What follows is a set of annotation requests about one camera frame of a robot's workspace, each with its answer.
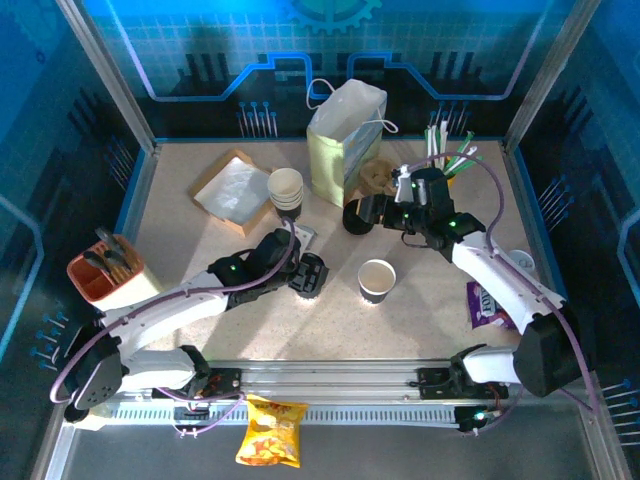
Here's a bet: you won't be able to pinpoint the black white paper cup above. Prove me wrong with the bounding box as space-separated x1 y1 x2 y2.
357 258 398 305
266 168 305 197

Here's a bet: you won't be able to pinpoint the printed paper bag white handles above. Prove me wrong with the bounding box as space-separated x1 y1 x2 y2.
306 78 400 209

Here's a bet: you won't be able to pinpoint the stack of black cup lids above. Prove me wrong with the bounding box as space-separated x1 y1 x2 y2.
342 198 376 237

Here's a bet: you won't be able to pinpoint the stack of paper cups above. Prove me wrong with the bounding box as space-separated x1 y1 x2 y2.
266 168 305 221

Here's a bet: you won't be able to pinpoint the white paper napkin stack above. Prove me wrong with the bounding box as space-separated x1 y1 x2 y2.
193 160 274 226

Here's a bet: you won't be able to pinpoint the white plastic cup lid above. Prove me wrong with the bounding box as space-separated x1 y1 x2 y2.
505 248 537 276

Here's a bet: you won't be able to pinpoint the brown cardboard tray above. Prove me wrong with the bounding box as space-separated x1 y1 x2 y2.
187 148 275 239

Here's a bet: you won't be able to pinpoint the purple snack packet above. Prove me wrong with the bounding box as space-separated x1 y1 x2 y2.
466 279 521 331

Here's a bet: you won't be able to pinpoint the yellow chips bag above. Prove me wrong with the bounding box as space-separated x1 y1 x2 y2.
234 393 310 470

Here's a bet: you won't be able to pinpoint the small black controller board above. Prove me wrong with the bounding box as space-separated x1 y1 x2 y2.
172 394 211 417
457 405 501 437

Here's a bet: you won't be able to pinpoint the orange cream cutlery holder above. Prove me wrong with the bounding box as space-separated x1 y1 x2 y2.
66 233 164 314

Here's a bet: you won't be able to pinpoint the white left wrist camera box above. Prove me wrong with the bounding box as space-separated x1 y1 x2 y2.
293 223 318 251

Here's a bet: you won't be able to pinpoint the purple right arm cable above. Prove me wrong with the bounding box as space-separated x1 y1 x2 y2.
405 151 600 437

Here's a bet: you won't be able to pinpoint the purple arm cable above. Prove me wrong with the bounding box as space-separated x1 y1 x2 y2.
49 215 301 441
405 151 600 437

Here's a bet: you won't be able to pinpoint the aluminium mounting rail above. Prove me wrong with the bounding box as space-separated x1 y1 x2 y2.
64 358 599 407

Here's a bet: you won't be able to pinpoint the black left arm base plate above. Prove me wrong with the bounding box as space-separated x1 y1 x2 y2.
151 367 244 400

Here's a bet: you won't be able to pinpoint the white slotted cable duct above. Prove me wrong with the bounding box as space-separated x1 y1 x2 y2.
107 403 461 427

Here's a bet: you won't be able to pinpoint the black handled utensil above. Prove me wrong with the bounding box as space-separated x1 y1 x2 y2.
94 227 129 254
82 249 121 276

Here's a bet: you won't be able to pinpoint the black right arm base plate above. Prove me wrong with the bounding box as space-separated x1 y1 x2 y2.
417 367 510 401

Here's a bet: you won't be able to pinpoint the aluminium frame post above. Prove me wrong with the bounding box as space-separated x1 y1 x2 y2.
501 0 604 155
53 0 162 155

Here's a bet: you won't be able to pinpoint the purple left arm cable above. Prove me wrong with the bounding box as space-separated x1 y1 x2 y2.
49 215 301 441

